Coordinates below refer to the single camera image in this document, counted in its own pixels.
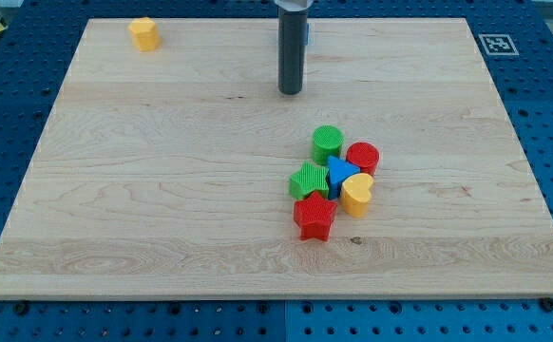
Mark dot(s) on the green star block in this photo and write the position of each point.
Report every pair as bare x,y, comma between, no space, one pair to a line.
307,179

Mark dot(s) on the yellow heart block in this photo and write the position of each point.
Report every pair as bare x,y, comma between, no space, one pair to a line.
356,194

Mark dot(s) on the blue triangle block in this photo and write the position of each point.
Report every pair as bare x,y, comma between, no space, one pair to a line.
339,171

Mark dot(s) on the red star block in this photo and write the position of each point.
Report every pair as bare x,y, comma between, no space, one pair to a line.
314,216

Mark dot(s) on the green cylinder block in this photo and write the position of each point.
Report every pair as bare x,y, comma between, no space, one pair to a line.
327,142

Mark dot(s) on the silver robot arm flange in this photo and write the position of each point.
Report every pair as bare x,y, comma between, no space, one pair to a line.
294,5

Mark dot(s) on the yellow hexagon block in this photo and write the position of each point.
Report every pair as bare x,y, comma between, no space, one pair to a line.
144,34

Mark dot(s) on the red cylinder block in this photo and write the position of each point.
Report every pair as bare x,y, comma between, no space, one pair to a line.
364,155

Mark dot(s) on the light wooden board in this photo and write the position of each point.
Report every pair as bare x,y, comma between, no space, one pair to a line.
164,175

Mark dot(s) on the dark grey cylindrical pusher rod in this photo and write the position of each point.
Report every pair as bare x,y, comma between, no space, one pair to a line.
292,35

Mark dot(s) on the white fiducial marker tag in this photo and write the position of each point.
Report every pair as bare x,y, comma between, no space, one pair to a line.
496,44

